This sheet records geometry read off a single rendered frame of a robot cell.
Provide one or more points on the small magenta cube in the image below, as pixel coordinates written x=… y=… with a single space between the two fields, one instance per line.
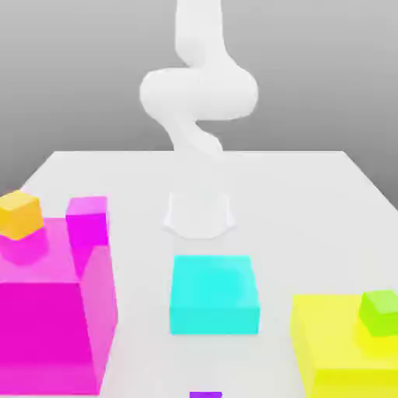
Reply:
x=87 y=225

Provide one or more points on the small purple cube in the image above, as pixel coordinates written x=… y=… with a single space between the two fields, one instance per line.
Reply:
x=205 y=395

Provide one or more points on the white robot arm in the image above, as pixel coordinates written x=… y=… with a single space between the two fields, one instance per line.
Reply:
x=199 y=93

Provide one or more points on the large magenta box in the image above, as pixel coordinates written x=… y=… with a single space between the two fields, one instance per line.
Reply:
x=43 y=326

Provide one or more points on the large cyan box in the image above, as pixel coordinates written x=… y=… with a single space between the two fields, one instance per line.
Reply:
x=214 y=295

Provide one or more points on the small green cube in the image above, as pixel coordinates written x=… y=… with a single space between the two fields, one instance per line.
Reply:
x=380 y=314

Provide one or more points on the large yellow box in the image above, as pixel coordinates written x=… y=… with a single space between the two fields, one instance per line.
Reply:
x=335 y=348

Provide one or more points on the small orange cube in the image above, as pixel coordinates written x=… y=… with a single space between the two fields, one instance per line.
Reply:
x=19 y=214

